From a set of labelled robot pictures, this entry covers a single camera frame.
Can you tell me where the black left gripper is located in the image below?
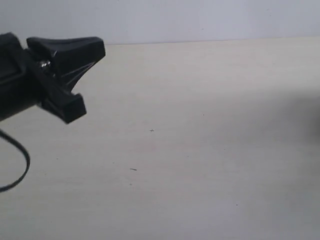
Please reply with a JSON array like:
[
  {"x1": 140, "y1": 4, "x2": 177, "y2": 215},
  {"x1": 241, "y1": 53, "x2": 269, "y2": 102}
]
[{"x1": 0, "y1": 32, "x2": 106, "y2": 124}]

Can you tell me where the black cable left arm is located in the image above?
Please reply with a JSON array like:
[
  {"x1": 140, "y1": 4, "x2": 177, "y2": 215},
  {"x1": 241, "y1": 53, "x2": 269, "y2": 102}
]
[{"x1": 0, "y1": 129, "x2": 31, "y2": 193}]

